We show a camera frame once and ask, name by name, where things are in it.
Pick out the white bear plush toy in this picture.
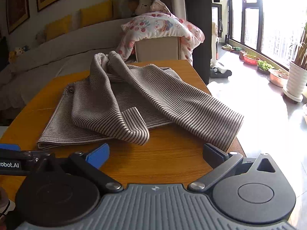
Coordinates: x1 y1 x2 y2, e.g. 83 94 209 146
135 0 152 16

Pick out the small yellow plush toy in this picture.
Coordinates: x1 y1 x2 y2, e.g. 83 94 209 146
8 49 18 64

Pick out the grey round plush toy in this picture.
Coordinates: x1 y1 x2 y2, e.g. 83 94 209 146
119 0 140 18

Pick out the dark curtain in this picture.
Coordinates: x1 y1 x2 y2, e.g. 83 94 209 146
182 0 213 85

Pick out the white floor cleaner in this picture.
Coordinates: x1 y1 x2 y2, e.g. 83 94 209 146
210 21 232 78

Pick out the beige box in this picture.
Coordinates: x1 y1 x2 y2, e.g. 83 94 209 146
134 36 180 63

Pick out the pot of green seedlings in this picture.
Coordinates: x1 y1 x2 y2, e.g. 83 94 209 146
257 60 274 75

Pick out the yellow cushion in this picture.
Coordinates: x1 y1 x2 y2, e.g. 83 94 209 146
80 0 114 27
45 15 72 41

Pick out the white ribbed plant pot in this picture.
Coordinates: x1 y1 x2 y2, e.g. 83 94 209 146
282 61 307 103

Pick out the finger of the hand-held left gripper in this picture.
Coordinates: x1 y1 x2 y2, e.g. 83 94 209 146
0 143 21 152
20 150 55 164

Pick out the grey sofa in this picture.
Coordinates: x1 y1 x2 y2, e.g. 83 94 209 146
0 17 135 111

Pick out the pink plant pot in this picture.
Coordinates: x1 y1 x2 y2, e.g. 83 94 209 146
268 68 289 88

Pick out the small beige plush toy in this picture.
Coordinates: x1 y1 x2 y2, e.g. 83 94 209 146
35 31 47 44

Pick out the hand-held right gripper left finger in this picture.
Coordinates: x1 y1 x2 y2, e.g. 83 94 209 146
36 143 124 193

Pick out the red plant pot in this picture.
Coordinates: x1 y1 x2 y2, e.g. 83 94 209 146
243 53 261 67

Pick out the dark window frame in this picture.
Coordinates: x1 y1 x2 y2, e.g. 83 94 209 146
228 0 307 69

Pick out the palm plant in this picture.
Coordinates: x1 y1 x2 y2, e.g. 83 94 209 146
290 21 307 70

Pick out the striped grey garment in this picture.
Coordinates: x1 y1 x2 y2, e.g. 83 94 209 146
36 51 245 152

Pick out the floral printed blanket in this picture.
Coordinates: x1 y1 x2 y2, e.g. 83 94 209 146
116 0 205 66

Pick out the pair of slippers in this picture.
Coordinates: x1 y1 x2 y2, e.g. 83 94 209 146
221 44 241 52

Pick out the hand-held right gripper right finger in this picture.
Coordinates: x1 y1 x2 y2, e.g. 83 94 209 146
187 143 276 193

